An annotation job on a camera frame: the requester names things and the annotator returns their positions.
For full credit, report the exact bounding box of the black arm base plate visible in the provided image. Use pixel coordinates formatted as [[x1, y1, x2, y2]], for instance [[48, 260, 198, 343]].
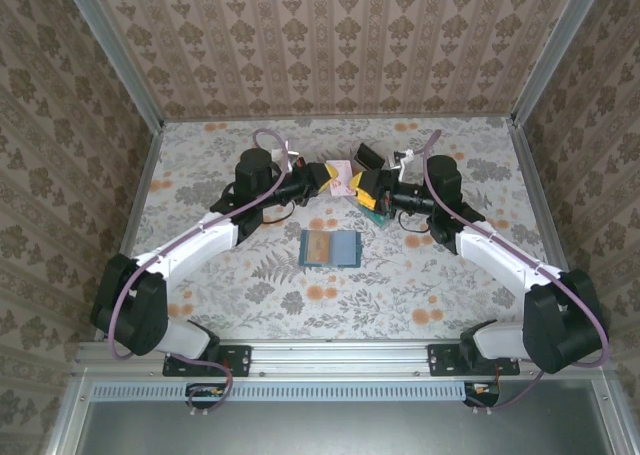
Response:
[[428, 343, 521, 378], [162, 343, 253, 378]]

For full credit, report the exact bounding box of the floral table cover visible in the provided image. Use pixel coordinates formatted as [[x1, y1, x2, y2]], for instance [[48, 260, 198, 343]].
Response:
[[107, 117, 574, 341]]

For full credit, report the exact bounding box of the orange card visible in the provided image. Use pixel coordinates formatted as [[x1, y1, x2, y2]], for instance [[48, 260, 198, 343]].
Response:
[[303, 232, 332, 265]]

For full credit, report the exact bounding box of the green card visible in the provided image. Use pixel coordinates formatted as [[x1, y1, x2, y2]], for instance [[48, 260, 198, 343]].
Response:
[[357, 203, 394, 231]]

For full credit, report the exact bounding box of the grey metal panel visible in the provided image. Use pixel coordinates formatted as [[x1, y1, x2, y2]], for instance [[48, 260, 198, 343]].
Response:
[[74, 379, 614, 455]]

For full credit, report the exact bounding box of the slanted aluminium post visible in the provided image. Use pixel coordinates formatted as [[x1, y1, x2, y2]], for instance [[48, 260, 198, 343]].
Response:
[[509, 0, 611, 126], [58, 0, 166, 131]]

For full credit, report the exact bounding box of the long aluminium base rail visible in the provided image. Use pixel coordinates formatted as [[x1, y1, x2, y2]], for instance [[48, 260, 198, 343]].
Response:
[[74, 339, 614, 376]]

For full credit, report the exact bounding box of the black wiring port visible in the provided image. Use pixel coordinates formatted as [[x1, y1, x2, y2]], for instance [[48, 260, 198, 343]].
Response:
[[184, 382, 227, 410], [462, 380, 502, 409]]

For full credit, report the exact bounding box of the black wire loop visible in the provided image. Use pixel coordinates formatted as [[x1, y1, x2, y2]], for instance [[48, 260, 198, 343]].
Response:
[[259, 204, 296, 226], [397, 209, 434, 234]]

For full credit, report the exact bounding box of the plain black card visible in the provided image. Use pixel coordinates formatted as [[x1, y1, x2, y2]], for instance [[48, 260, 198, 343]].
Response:
[[353, 143, 385, 171]]

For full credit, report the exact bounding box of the aluminium side rail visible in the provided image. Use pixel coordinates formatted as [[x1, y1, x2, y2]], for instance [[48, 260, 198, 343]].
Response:
[[94, 122, 166, 344], [507, 117, 591, 341]]

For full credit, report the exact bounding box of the slotted white cable duct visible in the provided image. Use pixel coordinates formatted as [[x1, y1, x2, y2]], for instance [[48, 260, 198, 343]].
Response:
[[92, 380, 469, 403]]

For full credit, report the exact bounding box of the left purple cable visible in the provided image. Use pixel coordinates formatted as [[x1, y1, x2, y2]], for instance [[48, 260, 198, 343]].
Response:
[[107, 127, 296, 417]]

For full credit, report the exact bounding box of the clear plastic card tray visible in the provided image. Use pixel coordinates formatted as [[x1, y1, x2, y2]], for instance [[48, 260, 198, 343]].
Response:
[[349, 142, 401, 231]]

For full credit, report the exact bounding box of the blue card holder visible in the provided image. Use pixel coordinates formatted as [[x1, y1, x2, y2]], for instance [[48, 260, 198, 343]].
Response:
[[298, 228, 363, 268]]

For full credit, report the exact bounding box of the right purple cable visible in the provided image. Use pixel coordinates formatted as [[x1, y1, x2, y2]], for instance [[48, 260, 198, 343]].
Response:
[[422, 128, 612, 417]]

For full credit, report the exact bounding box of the purple cable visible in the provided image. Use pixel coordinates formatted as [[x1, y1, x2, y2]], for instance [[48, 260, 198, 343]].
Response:
[[107, 127, 296, 417], [422, 128, 612, 417]]

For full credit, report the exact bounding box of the right black wire loop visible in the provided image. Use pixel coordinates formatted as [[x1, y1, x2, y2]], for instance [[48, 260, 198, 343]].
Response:
[[397, 209, 434, 234]]

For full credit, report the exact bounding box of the left black wire loop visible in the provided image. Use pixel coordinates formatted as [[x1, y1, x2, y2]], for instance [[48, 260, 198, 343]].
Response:
[[259, 204, 296, 226]]

